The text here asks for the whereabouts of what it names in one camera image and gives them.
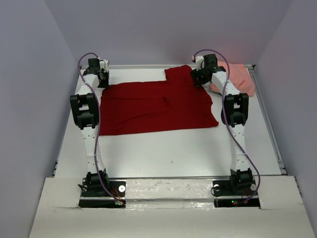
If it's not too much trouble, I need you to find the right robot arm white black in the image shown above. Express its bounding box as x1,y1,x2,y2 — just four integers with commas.
191,54,254,197

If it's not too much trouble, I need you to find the aluminium rail right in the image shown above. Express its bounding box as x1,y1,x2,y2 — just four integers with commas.
248,64,288,176

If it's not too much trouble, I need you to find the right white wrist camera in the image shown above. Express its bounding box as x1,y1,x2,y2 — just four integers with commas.
192,55,204,70

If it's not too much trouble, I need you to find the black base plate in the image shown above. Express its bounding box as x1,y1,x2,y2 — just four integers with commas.
211,179,260,208
78,179,126,208

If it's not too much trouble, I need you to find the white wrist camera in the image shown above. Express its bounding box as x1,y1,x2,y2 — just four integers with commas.
99,59,109,72
192,55,204,70

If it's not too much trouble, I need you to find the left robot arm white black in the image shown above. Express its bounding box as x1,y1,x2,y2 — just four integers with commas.
69,57,111,196

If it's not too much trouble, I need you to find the red t shirt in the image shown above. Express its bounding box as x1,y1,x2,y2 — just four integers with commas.
100,65,219,136

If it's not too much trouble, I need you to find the aluminium rail back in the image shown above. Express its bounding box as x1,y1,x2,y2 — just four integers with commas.
80,64,256,70

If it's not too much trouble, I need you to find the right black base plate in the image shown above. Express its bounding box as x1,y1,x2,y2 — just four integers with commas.
211,179,260,208

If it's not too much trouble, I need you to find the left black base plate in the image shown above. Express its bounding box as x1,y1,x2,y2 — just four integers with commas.
78,179,126,208

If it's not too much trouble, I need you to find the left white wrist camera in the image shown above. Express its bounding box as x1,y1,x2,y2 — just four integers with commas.
99,59,109,72

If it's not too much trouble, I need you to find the pink t shirt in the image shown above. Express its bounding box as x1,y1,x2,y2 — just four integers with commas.
209,61,256,96

